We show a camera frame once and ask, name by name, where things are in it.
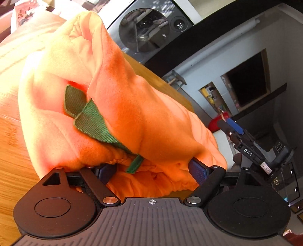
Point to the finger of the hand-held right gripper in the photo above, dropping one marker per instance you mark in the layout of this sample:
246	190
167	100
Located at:
224	126
234	125

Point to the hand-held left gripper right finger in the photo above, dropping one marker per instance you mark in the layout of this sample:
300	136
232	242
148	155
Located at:
198	170

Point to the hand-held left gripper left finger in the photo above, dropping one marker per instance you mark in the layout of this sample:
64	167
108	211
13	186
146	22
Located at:
105	172

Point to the orange garment with green trim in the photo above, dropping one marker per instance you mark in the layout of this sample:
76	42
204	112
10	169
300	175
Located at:
132	111

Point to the red container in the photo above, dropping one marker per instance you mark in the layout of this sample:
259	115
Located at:
216	123

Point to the small metal stand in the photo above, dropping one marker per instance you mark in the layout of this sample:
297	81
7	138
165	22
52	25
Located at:
174	79

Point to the white pipe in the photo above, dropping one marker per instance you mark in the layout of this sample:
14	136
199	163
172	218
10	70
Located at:
217	45

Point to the grey washing machine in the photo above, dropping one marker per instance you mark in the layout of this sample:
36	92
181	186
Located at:
144	28

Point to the printed packet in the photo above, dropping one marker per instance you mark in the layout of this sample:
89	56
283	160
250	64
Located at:
24	11

